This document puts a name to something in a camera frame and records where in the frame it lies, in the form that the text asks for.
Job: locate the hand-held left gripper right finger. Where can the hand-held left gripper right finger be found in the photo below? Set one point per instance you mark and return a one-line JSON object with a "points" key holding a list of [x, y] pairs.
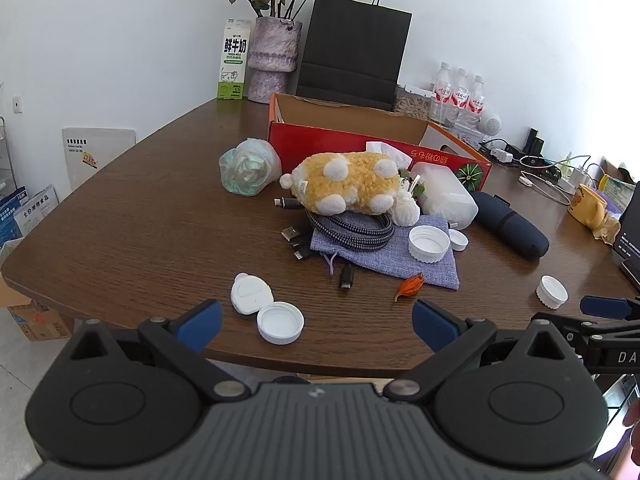
{"points": [[435, 325]]}

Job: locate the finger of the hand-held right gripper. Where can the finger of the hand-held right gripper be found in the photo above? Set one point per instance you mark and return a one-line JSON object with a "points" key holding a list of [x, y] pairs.
{"points": [[570, 325], [605, 307]]}

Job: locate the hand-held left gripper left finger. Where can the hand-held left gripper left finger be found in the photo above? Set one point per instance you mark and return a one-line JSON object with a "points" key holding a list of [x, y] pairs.
{"points": [[200, 327]]}

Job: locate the white ribbed bottle cap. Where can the white ribbed bottle cap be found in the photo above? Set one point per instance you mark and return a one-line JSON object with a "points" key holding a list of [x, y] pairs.
{"points": [[552, 291], [280, 322]]}

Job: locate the white rounded plastic case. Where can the white rounded plastic case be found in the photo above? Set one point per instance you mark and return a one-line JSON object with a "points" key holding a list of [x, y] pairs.
{"points": [[250, 294]]}

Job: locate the large white bottle cap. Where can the large white bottle cap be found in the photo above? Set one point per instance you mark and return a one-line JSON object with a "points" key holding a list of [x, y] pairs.
{"points": [[429, 245]]}

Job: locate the purple cloth pouch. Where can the purple cloth pouch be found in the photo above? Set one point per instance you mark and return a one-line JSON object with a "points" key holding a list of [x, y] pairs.
{"points": [[380, 265]]}

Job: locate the small white bottle cap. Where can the small white bottle cap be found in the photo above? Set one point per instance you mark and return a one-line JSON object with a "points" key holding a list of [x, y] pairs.
{"points": [[458, 240]]}

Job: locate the navy zip case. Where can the navy zip case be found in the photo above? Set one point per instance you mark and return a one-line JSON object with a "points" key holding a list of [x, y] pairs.
{"points": [[510, 227]]}

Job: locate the translucent plastic box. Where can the translucent plastic box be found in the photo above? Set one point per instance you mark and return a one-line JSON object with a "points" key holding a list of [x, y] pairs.
{"points": [[445, 195]]}

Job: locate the clear bag of green masks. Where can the clear bag of green masks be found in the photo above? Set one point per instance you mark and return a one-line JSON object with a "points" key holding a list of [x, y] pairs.
{"points": [[250, 165]]}

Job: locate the yellow and white plush toy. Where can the yellow and white plush toy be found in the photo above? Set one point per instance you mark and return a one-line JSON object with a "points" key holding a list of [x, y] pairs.
{"points": [[345, 180]]}

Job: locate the red cardboard box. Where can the red cardboard box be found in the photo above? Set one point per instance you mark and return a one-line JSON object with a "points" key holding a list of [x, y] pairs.
{"points": [[320, 145]]}

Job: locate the person's right hand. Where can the person's right hand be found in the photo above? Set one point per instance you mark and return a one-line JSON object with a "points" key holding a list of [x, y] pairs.
{"points": [[635, 427]]}

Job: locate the orange dried flower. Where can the orange dried flower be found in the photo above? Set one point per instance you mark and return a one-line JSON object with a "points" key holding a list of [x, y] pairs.
{"points": [[411, 285]]}

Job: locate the black carton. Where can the black carton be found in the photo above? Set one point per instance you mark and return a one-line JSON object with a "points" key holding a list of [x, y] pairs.
{"points": [[629, 245]]}

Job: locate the crumpled brown paper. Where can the crumpled brown paper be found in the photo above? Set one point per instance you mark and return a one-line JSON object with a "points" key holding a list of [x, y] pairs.
{"points": [[607, 230]]}

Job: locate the black USB plug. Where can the black USB plug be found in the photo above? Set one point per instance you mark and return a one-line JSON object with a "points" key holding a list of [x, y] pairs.
{"points": [[347, 276]]}

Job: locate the yellow mug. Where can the yellow mug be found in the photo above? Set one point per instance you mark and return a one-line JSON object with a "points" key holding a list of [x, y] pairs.
{"points": [[585, 205]]}

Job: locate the yellow green snack packet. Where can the yellow green snack packet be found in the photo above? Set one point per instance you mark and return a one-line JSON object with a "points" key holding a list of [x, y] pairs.
{"points": [[617, 192]]}

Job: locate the white power strip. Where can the white power strip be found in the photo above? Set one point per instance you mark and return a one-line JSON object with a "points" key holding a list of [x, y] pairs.
{"points": [[575, 177]]}

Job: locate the brown cardboard carton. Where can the brown cardboard carton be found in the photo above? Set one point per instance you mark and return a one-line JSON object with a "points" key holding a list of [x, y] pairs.
{"points": [[35, 320]]}

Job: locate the black upright device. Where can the black upright device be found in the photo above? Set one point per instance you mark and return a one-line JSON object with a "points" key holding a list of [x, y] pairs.
{"points": [[533, 141]]}

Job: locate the white tissue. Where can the white tissue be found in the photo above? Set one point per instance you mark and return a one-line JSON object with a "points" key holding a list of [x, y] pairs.
{"points": [[385, 150]]}

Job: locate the white charger block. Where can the white charger block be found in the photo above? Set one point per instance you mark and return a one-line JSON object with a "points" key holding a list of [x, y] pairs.
{"points": [[502, 155]]}

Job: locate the white leaning panel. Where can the white leaning panel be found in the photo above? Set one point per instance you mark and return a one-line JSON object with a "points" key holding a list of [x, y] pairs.
{"points": [[100, 155]]}

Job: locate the white printed tin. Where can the white printed tin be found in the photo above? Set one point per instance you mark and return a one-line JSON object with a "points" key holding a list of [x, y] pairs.
{"points": [[467, 127]]}

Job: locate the white printed carton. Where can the white printed carton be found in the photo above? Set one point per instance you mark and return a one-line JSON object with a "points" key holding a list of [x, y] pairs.
{"points": [[37, 210]]}

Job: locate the empty glass jar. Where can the empty glass jar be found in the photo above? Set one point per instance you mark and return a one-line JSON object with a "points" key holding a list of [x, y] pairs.
{"points": [[442, 116]]}

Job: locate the white robot speaker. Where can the white robot speaker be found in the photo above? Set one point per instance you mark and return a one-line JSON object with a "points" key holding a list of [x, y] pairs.
{"points": [[490, 122]]}

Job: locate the blue printed carton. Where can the blue printed carton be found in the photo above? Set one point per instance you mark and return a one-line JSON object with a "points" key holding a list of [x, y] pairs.
{"points": [[10, 220]]}

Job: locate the clear jar of seeds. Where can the clear jar of seeds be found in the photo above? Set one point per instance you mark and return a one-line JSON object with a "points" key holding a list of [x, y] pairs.
{"points": [[412, 105]]}

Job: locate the red label water bottle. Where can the red label water bottle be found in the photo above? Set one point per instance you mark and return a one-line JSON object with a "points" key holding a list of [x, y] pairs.
{"points": [[460, 92], [477, 97], [443, 87]]}

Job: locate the metal storage cart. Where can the metal storage cart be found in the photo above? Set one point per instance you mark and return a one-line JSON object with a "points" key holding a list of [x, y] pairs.
{"points": [[6, 160]]}

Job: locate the white and green milk carton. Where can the white and green milk carton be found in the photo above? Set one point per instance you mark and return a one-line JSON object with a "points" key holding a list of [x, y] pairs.
{"points": [[234, 60]]}

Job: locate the purple textured vase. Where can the purple textured vase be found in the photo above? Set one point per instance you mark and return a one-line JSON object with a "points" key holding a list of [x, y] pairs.
{"points": [[272, 55]]}

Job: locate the black paper bag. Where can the black paper bag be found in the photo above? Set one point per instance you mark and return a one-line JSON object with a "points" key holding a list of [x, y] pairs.
{"points": [[355, 45]]}

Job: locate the wall socket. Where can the wall socket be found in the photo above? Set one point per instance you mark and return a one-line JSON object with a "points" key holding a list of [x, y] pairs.
{"points": [[17, 105]]}

